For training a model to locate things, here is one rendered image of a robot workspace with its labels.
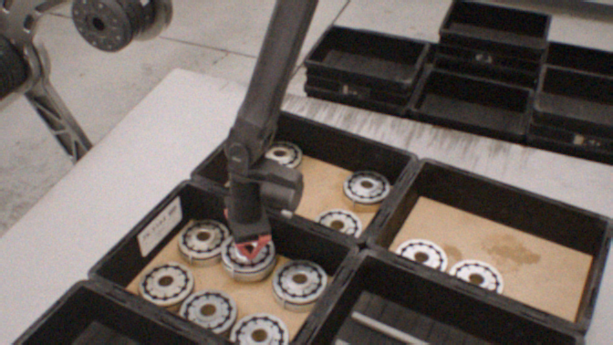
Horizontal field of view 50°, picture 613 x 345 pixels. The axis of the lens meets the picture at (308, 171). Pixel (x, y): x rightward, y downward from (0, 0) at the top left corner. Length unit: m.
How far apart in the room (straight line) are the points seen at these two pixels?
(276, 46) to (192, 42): 2.74
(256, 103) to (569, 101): 1.66
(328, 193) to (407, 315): 0.35
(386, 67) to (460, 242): 1.27
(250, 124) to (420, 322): 0.49
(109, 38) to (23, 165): 1.61
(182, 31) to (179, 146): 2.06
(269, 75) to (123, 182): 0.81
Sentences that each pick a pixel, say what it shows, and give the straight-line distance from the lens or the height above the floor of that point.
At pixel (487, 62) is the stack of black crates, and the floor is 0.49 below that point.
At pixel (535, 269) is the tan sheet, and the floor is 0.83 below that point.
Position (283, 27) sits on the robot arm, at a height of 1.35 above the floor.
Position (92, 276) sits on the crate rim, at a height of 0.93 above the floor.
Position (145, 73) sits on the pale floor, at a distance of 3.48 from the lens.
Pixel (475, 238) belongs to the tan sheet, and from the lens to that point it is 1.39.
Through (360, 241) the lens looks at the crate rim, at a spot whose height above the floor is 0.93.
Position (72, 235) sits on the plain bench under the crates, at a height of 0.70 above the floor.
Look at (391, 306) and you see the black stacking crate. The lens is 1.25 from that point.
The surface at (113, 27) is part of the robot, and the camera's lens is 1.47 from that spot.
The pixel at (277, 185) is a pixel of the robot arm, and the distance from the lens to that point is 1.08.
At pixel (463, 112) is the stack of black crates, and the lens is 2.53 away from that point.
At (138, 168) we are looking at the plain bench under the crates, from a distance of 1.76.
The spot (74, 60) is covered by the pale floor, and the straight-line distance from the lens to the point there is 3.69.
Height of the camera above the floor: 1.81
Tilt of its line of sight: 41 degrees down
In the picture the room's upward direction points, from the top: 1 degrees clockwise
